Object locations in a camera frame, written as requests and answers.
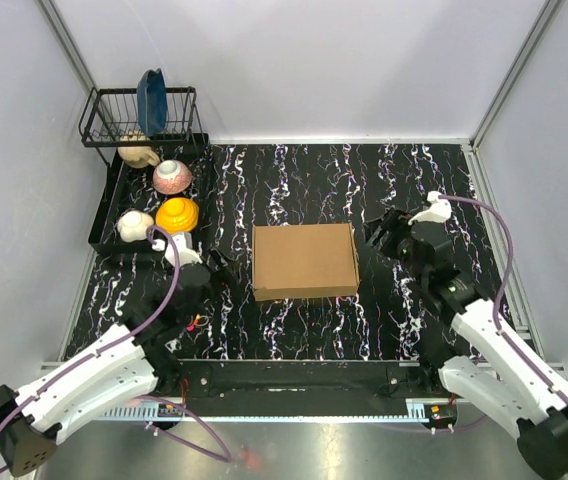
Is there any brown cardboard box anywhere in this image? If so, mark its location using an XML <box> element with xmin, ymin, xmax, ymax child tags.
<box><xmin>252</xmin><ymin>223</ymin><xmax>360</xmax><ymax>302</ymax></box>

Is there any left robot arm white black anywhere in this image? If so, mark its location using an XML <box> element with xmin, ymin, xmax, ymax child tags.
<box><xmin>0</xmin><ymin>250</ymin><xmax>232</xmax><ymax>477</ymax></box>

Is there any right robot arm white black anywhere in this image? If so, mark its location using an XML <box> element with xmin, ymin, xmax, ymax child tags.
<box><xmin>364</xmin><ymin>209</ymin><xmax>568</xmax><ymax>479</ymax></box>

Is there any rainbow flower toy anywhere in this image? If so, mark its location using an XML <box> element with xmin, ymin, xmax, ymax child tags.
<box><xmin>186</xmin><ymin>314</ymin><xmax>210</xmax><ymax>332</ymax></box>

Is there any orange ribbed bowl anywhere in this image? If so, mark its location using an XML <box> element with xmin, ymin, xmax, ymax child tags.
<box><xmin>155</xmin><ymin>197</ymin><xmax>199</xmax><ymax>234</ymax></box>

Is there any black tray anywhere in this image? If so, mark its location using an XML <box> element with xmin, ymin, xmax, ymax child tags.
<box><xmin>88</xmin><ymin>133</ymin><xmax>216</xmax><ymax>257</ymax></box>

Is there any pink patterned bowl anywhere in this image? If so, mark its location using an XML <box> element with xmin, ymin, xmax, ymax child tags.
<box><xmin>153</xmin><ymin>160</ymin><xmax>193</xmax><ymax>195</ymax></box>

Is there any beige mug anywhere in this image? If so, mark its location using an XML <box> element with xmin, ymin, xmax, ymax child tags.
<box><xmin>117</xmin><ymin>131</ymin><xmax>161</xmax><ymax>169</ymax></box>

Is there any blue plate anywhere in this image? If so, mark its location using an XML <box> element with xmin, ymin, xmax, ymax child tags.
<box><xmin>136</xmin><ymin>69</ymin><xmax>168</xmax><ymax>137</ymax></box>

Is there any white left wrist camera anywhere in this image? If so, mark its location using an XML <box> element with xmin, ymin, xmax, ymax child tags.
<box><xmin>151</xmin><ymin>232</ymin><xmax>203</xmax><ymax>267</ymax></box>

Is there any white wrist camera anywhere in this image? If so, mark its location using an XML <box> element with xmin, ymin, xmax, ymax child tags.
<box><xmin>151</xmin><ymin>232</ymin><xmax>203</xmax><ymax>267</ymax></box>
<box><xmin>408</xmin><ymin>191</ymin><xmax>452</xmax><ymax>225</ymax></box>

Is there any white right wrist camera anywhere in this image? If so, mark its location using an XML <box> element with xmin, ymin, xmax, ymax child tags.
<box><xmin>408</xmin><ymin>191</ymin><xmax>452</xmax><ymax>225</ymax></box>

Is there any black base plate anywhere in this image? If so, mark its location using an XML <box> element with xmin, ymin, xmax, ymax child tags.
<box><xmin>159</xmin><ymin>359</ymin><xmax>452</xmax><ymax>423</ymax></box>

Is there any black wire dish rack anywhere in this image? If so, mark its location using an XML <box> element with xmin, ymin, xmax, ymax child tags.
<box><xmin>78</xmin><ymin>87</ymin><xmax>209</xmax><ymax>149</ymax></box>

